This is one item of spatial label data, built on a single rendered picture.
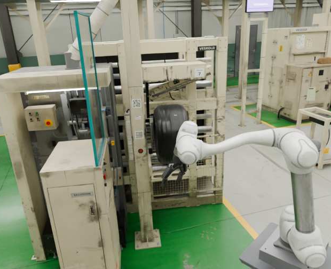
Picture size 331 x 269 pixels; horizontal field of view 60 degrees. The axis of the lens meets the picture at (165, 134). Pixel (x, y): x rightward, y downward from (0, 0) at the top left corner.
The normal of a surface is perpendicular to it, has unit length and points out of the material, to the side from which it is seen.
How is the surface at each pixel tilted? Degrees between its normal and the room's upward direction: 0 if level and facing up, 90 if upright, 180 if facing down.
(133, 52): 90
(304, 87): 90
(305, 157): 84
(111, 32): 90
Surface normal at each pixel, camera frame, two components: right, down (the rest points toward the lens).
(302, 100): 0.29, 0.32
